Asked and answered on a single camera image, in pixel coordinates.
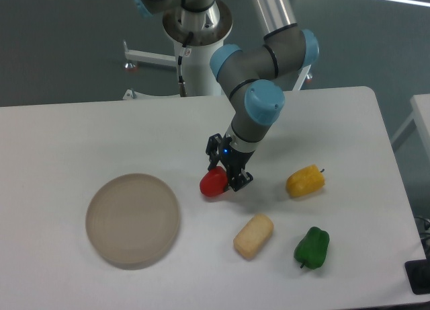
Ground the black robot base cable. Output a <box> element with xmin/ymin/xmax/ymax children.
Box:
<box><xmin>177</xmin><ymin>30</ymin><xmax>194</xmax><ymax>98</ymax></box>

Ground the yellow toy pepper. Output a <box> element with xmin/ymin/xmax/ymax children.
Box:
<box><xmin>286</xmin><ymin>164</ymin><xmax>325</xmax><ymax>198</ymax></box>

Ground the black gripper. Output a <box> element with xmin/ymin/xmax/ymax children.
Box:
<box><xmin>206</xmin><ymin>133</ymin><xmax>253</xmax><ymax>192</ymax></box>

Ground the red toy pepper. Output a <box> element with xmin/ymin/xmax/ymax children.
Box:
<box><xmin>200</xmin><ymin>166</ymin><xmax>228</xmax><ymax>198</ymax></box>

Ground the black device at table edge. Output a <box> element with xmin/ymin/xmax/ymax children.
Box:
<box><xmin>404</xmin><ymin>215</ymin><xmax>430</xmax><ymax>295</ymax></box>

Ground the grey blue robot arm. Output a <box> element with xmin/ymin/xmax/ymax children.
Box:
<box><xmin>133</xmin><ymin>0</ymin><xmax>319</xmax><ymax>197</ymax></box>

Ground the green toy pepper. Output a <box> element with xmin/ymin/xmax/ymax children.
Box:
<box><xmin>294</xmin><ymin>227</ymin><xmax>330</xmax><ymax>270</ymax></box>

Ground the white side table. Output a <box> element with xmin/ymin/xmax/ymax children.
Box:
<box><xmin>390</xmin><ymin>94</ymin><xmax>429</xmax><ymax>151</ymax></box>

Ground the beige toy bread loaf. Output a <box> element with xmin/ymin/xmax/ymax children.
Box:
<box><xmin>233</xmin><ymin>213</ymin><xmax>274</xmax><ymax>260</ymax></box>

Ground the beige round plate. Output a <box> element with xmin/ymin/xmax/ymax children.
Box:
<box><xmin>85</xmin><ymin>173</ymin><xmax>181</xmax><ymax>270</ymax></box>

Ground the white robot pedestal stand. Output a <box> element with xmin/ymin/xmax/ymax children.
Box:
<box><xmin>121</xmin><ymin>0</ymin><xmax>315</xmax><ymax>101</ymax></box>

